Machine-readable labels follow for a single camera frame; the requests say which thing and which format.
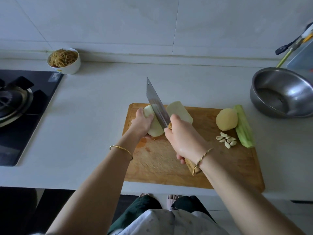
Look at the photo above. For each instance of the person's right foot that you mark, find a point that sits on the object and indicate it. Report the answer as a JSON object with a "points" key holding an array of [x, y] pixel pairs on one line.
{"points": [[174, 199]]}

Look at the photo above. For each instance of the person's left foot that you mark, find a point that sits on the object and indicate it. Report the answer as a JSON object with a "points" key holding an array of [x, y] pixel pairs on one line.
{"points": [[145, 195]]}

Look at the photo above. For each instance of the deep stainless steel bowl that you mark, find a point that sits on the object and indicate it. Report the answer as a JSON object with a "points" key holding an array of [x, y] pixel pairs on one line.
{"points": [[293, 88]]}

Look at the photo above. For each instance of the light blue plastic board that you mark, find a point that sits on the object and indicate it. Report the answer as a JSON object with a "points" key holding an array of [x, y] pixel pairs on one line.
{"points": [[304, 58]]}

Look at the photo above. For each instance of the white bowl of noodles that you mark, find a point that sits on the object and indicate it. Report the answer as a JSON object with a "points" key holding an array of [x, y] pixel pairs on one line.
{"points": [[64, 60]]}

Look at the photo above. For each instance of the person's left hand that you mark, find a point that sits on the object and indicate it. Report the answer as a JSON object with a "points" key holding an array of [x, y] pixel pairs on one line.
{"points": [[141, 125]]}

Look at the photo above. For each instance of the pile of white diced vegetable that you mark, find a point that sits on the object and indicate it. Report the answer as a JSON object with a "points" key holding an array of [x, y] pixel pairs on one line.
{"points": [[180, 112]]}

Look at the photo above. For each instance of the dark green trousers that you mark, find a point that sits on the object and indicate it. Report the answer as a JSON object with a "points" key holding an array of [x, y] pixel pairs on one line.
{"points": [[134, 210]]}

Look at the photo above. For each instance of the person's left forearm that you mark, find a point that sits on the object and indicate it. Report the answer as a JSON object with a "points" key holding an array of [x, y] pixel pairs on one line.
{"points": [[93, 193]]}

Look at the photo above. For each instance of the peeled yellow potato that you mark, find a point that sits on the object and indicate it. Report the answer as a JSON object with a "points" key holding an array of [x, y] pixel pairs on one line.
{"points": [[227, 120]]}

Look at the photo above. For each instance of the person's right forearm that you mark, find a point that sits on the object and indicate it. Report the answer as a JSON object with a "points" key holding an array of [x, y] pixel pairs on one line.
{"points": [[244, 200]]}

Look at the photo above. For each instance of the wooden cutting board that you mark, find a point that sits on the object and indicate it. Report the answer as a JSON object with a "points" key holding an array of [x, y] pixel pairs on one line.
{"points": [[156, 166]]}

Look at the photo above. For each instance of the black gas stove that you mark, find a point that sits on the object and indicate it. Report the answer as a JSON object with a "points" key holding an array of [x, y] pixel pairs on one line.
{"points": [[29, 120]]}

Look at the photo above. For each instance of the pale green cabbage vegetable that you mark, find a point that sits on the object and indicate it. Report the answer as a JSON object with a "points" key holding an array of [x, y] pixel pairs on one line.
{"points": [[157, 128]]}

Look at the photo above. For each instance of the gold bangle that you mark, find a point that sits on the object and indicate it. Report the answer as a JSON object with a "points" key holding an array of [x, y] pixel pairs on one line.
{"points": [[121, 149]]}

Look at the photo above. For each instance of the person's right hand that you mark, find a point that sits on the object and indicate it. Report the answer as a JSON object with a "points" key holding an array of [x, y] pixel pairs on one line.
{"points": [[187, 142]]}

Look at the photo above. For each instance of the white patterned garment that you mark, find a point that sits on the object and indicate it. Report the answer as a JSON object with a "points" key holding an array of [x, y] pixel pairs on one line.
{"points": [[171, 225]]}

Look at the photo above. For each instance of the peeled green cucumber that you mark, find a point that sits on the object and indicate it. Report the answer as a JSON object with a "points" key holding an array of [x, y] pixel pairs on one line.
{"points": [[244, 127]]}

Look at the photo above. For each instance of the pile of garlic cloves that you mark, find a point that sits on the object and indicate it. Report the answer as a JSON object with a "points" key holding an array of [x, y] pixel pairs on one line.
{"points": [[226, 140]]}

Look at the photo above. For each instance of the person's foot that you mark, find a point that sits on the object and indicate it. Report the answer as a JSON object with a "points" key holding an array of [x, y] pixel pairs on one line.
{"points": [[174, 199], [145, 195]]}

